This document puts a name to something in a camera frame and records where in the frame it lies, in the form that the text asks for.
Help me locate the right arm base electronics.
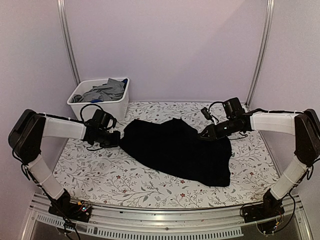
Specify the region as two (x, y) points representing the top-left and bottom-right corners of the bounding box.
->
(239, 203), (285, 235)

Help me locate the aluminium frame post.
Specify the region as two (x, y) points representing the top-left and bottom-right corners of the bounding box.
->
(245, 0), (275, 108)
(56, 0), (81, 86)

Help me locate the right aluminium frame post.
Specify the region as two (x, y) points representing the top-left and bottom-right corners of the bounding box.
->
(245, 0), (275, 108)

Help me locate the grey garment in bin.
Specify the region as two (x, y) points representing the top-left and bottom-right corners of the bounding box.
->
(70, 78), (127, 103)

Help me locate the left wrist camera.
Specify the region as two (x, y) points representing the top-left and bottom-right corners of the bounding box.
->
(91, 109), (116, 130)

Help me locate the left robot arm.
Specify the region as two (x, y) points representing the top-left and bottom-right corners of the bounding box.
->
(8, 109), (121, 217)

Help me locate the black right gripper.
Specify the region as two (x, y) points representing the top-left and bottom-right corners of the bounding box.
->
(198, 117), (238, 142)

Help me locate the black t-shirt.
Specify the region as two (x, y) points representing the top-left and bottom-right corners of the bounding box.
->
(119, 118), (232, 187)

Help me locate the aluminium front rail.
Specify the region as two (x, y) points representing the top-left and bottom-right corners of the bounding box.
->
(21, 193), (315, 240)

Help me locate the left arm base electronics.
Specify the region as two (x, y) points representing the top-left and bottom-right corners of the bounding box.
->
(48, 200), (92, 223)

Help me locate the blue garment in bin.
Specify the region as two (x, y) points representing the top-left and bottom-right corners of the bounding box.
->
(121, 78), (128, 84)

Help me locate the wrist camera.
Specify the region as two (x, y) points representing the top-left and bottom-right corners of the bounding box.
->
(91, 109), (116, 130)
(222, 97), (245, 120)

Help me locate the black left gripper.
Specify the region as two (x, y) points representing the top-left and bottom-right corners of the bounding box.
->
(97, 128), (121, 149)

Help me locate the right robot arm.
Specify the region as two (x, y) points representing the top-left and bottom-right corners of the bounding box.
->
(198, 108), (320, 218)

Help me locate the left aluminium frame post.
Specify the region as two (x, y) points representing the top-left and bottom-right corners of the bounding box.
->
(56, 0), (81, 86)

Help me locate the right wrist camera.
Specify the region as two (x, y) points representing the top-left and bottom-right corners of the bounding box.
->
(222, 97), (245, 120)

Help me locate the floral tablecloth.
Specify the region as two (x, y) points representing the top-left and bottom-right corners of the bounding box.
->
(42, 100), (282, 209)

